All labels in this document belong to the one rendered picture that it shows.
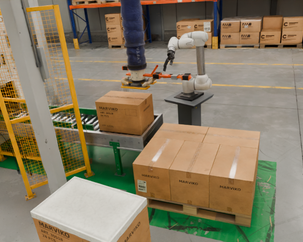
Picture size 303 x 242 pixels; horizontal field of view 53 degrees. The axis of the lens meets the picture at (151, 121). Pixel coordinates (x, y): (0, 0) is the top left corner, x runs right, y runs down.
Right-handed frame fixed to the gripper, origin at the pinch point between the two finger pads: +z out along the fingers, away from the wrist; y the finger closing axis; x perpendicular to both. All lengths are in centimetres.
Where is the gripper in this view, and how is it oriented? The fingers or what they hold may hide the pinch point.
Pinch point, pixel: (167, 66)
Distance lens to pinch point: 331.2
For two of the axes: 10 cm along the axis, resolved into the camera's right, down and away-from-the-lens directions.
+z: -2.1, 8.6, -4.8
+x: 8.6, 3.9, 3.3
